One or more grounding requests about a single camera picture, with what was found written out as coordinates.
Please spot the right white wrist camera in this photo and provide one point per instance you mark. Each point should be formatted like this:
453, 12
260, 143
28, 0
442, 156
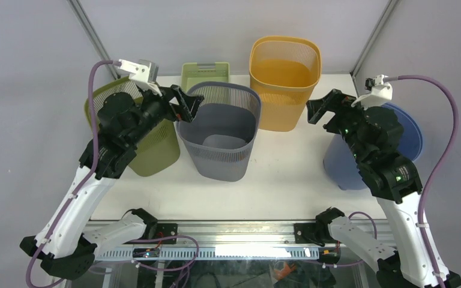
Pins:
379, 93

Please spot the orange mesh basket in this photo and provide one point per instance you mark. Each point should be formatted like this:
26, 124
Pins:
283, 72

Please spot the olive green mesh basket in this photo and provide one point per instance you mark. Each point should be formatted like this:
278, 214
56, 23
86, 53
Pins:
160, 148

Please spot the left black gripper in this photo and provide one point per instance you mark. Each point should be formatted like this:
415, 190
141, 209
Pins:
188, 105

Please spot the white slotted cable duct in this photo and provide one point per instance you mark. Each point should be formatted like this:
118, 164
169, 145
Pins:
219, 252

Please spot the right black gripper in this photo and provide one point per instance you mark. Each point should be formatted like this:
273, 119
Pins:
316, 107

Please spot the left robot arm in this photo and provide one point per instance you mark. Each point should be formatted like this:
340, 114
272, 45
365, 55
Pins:
63, 248

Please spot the blue plastic bucket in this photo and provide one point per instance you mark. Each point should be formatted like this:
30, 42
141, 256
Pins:
340, 166

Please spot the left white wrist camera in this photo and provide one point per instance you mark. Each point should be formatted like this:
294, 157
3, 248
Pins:
142, 74

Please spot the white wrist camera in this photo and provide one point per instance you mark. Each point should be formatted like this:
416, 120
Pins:
142, 74
379, 93

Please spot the grey mesh basket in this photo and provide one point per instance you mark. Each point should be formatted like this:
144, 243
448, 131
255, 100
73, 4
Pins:
220, 139

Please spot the light green shallow crate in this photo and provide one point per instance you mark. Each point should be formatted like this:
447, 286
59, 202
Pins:
193, 73

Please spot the aluminium mounting rail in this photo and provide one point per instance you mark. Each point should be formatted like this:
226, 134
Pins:
209, 233

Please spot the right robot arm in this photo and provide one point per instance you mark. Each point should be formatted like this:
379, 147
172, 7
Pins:
372, 136

